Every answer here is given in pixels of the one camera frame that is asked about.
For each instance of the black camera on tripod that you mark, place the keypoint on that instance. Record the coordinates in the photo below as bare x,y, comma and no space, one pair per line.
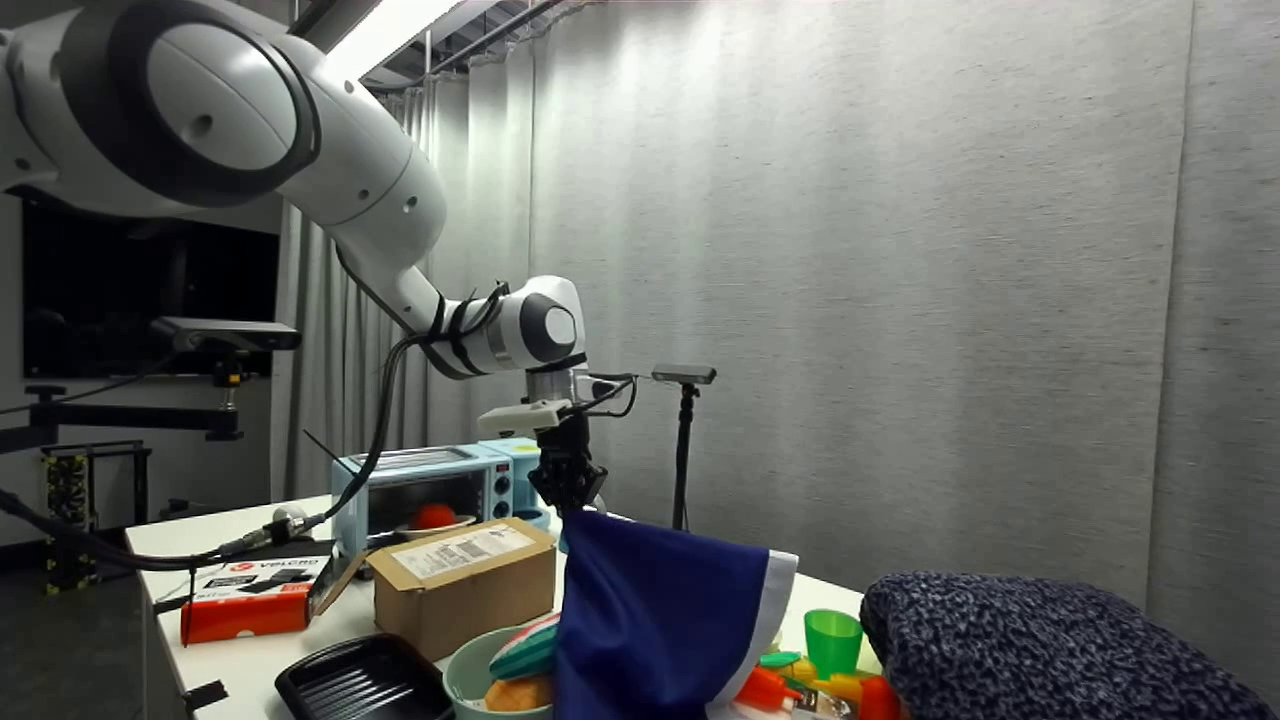
683,373

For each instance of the cardboard box with white label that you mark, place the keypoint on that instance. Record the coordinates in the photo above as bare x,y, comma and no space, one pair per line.
454,605

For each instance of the yellow toy food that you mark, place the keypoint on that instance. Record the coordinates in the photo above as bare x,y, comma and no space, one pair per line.
827,685

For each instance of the red toy bottle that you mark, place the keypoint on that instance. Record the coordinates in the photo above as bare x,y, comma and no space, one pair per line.
877,701

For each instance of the ceiling light strip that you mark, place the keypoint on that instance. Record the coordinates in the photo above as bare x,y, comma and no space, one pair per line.
374,41

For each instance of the metal equipment rack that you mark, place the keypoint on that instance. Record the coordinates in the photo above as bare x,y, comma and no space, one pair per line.
66,514

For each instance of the green plastic cup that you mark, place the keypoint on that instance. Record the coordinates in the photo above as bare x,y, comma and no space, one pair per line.
835,647

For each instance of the orange pineapple plush toy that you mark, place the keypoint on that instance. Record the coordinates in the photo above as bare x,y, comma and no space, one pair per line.
523,697

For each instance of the red and white box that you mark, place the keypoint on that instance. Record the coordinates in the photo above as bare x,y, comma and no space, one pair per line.
243,618

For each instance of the watermelon slice plush toy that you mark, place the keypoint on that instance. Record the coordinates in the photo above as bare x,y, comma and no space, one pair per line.
526,655

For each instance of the blue cloth with white trim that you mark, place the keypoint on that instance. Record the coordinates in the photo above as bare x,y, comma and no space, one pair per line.
654,612

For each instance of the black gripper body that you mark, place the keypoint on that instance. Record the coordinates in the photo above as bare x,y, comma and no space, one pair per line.
564,460

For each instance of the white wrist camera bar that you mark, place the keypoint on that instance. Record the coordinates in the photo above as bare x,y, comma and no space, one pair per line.
526,413

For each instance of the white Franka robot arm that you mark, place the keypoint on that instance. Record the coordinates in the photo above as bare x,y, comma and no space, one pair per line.
360,172

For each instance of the dark speckled cushion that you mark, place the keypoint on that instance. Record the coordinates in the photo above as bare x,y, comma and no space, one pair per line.
1067,655

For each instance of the black grill pan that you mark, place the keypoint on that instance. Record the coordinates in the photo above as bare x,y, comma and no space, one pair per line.
360,683

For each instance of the light blue toaster oven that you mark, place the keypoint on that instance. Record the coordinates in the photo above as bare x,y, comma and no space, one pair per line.
403,466

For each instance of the pale green bowl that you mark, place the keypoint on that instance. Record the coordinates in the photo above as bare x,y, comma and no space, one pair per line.
465,675

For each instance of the red toy food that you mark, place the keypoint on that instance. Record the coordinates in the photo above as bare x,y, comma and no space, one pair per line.
765,693

